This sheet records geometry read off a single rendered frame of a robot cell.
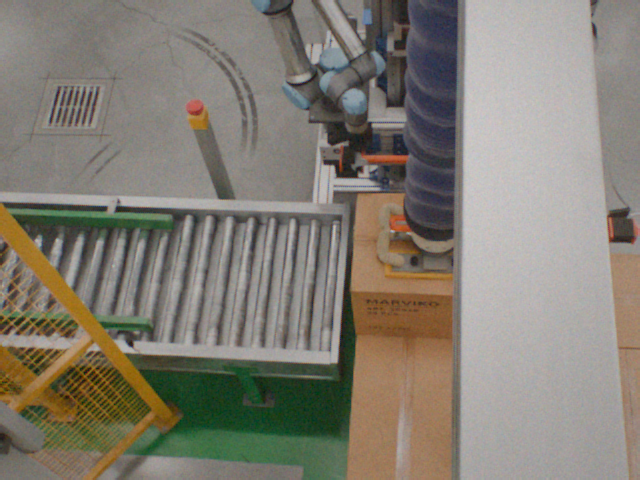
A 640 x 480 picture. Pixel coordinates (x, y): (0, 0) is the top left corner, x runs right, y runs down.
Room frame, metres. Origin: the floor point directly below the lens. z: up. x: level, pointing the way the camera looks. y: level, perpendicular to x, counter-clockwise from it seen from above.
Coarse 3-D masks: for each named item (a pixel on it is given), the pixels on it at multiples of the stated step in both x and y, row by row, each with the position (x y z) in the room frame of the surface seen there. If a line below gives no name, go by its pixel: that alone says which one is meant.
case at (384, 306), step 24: (360, 192) 1.61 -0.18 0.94; (360, 216) 1.51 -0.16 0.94; (360, 240) 1.41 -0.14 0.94; (408, 240) 1.38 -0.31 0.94; (360, 264) 1.32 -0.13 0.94; (384, 264) 1.30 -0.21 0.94; (360, 288) 1.22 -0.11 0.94; (384, 288) 1.21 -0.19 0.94; (408, 288) 1.19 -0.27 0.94; (432, 288) 1.18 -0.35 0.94; (360, 312) 1.21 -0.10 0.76; (384, 312) 1.19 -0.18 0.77; (408, 312) 1.17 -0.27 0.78; (432, 312) 1.15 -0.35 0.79; (408, 336) 1.17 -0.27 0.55; (432, 336) 1.15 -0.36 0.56
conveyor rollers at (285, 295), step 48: (0, 240) 1.93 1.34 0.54; (96, 240) 1.84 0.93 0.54; (144, 240) 1.80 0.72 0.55; (288, 240) 1.68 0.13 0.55; (336, 240) 1.64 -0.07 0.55; (0, 288) 1.69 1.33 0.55; (96, 288) 1.63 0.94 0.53; (192, 288) 1.54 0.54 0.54; (240, 288) 1.50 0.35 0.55; (288, 288) 1.46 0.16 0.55; (144, 336) 1.37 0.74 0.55; (192, 336) 1.33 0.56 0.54; (240, 336) 1.30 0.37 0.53
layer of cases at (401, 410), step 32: (384, 352) 1.13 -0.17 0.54; (416, 352) 1.11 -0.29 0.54; (448, 352) 1.09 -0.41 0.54; (384, 384) 1.01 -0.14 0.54; (416, 384) 0.98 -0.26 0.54; (448, 384) 0.96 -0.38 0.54; (352, 416) 0.91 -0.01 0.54; (384, 416) 0.89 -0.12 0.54; (416, 416) 0.87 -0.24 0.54; (448, 416) 0.85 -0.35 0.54; (352, 448) 0.79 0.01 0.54; (384, 448) 0.77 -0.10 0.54; (416, 448) 0.75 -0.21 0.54; (448, 448) 0.73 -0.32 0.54
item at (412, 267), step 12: (396, 252) 1.32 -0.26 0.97; (408, 252) 1.32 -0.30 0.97; (408, 264) 1.27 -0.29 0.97; (420, 264) 1.26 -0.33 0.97; (384, 276) 1.25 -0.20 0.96; (396, 276) 1.24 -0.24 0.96; (408, 276) 1.23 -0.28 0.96; (420, 276) 1.22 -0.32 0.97; (432, 276) 1.21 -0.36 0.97; (444, 276) 1.20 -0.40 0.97
